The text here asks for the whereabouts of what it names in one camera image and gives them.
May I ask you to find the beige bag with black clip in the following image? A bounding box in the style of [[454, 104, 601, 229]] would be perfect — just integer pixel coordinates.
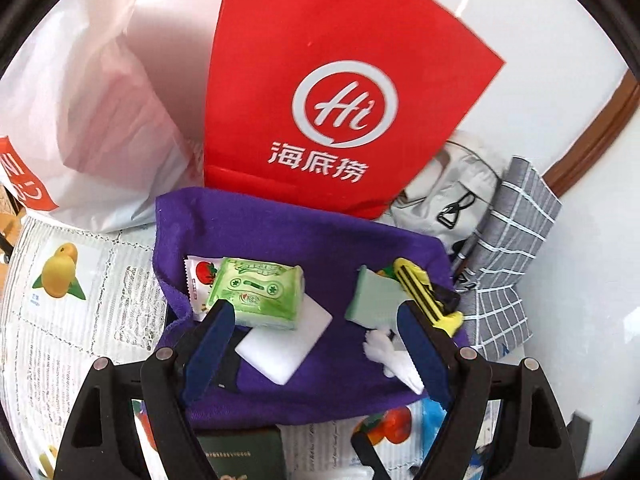
[[375, 130, 511, 261]]

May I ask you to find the green tissue packet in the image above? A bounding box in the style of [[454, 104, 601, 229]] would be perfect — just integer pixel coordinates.
[[204, 256, 306, 332]]

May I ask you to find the purple cloth bag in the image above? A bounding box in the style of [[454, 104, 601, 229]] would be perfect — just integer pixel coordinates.
[[152, 187, 471, 431]]

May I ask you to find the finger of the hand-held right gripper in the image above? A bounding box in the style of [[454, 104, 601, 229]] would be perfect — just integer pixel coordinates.
[[351, 432, 393, 480]]

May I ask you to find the white plastic bag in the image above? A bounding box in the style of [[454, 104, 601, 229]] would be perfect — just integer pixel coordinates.
[[0, 0, 236, 233]]

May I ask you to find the brown wooden frame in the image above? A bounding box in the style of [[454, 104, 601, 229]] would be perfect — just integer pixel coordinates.
[[542, 72, 640, 196]]

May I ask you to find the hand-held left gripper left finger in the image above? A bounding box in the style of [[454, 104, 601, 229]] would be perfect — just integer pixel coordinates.
[[55, 299, 237, 480]]

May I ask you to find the dark green booklet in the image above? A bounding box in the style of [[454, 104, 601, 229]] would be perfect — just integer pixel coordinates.
[[195, 427, 288, 480]]

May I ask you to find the fruit printed newspaper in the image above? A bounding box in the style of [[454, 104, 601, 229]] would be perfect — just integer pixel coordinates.
[[0, 215, 501, 480]]

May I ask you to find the blue tissue pack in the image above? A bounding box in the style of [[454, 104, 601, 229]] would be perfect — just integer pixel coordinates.
[[421, 399, 451, 480]]

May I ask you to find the white glove with green cuff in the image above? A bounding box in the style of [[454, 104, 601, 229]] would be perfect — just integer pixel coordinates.
[[345, 266, 426, 395]]

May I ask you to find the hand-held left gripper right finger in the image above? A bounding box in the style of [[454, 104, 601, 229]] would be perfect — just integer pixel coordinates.
[[396, 300, 581, 480]]

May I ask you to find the red paper bag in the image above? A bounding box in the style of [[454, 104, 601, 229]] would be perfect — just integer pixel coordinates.
[[202, 0, 506, 221]]

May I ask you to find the grey checked cloth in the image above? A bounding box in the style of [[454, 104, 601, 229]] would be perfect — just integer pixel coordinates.
[[450, 156, 563, 361]]

